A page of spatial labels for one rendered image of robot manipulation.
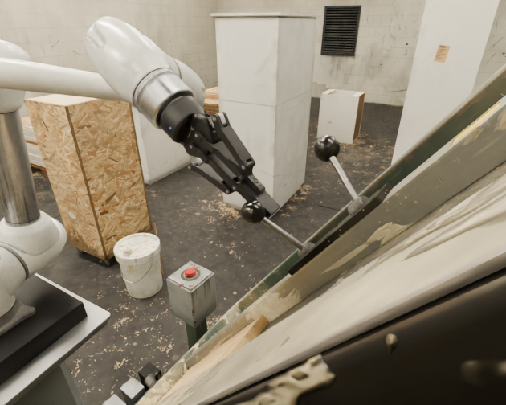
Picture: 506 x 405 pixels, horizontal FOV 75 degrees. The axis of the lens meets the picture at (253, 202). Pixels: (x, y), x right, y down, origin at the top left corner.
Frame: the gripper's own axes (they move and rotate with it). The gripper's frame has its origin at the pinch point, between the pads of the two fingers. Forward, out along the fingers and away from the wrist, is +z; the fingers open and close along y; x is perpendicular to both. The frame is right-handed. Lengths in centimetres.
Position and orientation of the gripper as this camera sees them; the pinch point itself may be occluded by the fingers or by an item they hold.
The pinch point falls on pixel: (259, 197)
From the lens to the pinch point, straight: 53.4
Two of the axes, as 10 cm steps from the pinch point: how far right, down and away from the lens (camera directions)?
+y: -4.6, 5.8, 6.8
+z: 6.8, 7.1, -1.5
